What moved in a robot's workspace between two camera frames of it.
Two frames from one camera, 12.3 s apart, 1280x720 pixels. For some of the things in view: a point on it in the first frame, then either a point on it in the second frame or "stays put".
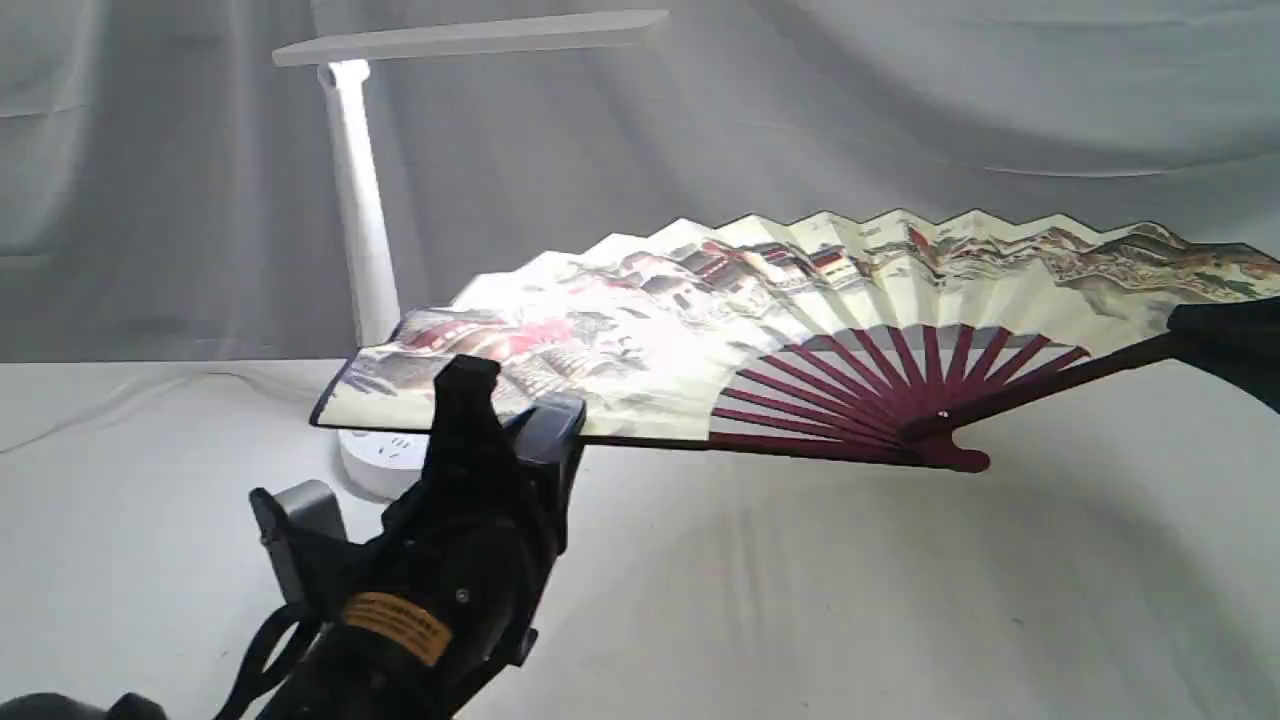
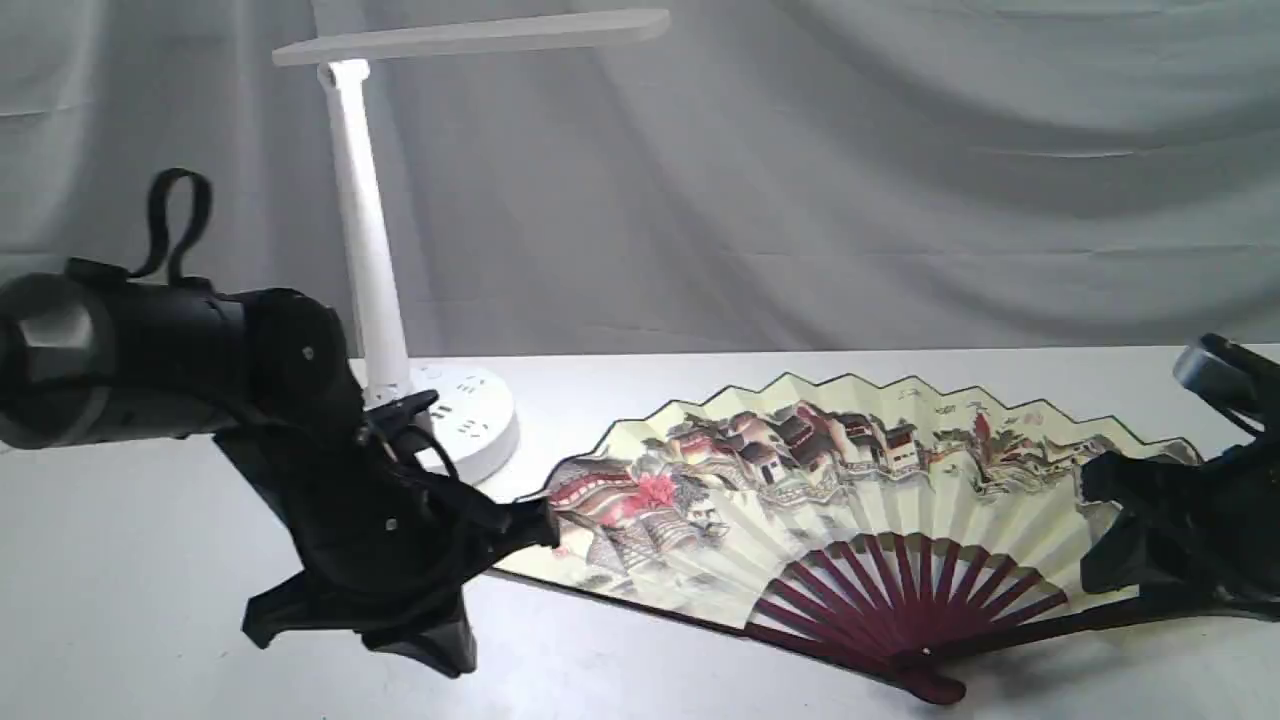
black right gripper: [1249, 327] → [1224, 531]
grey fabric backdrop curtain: [169, 189] stays put
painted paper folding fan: [860, 335] → [934, 529]
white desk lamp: [391, 466] stays put
